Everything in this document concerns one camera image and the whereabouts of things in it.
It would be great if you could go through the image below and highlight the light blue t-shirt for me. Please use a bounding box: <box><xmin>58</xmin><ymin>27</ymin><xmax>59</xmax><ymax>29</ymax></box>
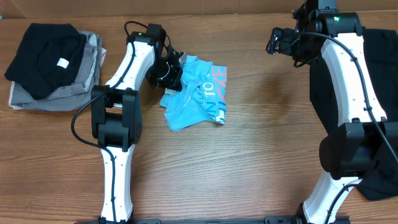
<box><xmin>160</xmin><ymin>55</ymin><xmax>228</xmax><ymax>131</ymax></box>

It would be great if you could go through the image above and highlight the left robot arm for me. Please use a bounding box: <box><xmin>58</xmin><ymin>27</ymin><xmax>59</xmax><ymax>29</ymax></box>
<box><xmin>91</xmin><ymin>24</ymin><xmax>186</xmax><ymax>223</ymax></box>

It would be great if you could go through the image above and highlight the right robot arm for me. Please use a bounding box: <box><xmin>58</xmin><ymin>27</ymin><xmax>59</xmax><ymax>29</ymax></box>
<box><xmin>264</xmin><ymin>1</ymin><xmax>397</xmax><ymax>223</ymax></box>

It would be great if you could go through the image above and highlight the folded grey garment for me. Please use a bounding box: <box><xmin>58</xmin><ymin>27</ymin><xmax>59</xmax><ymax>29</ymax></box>
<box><xmin>11</xmin><ymin>30</ymin><xmax>103</xmax><ymax>112</ymax></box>

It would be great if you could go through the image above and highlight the black garment pile right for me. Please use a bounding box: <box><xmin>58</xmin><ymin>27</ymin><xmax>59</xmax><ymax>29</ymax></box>
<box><xmin>310</xmin><ymin>29</ymin><xmax>397</xmax><ymax>201</ymax></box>

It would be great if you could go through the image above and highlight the folded black garment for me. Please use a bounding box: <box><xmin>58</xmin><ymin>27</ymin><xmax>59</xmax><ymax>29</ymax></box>
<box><xmin>4</xmin><ymin>23</ymin><xmax>86</xmax><ymax>100</ymax></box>

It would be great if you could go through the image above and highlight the folded beige garment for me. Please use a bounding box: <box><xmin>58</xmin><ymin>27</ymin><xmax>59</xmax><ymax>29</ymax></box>
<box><xmin>8</xmin><ymin>46</ymin><xmax>108</xmax><ymax>110</ymax></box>

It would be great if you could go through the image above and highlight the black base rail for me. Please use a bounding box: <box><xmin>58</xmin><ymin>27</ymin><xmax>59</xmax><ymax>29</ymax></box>
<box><xmin>74</xmin><ymin>214</ymin><xmax>352</xmax><ymax>224</ymax></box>

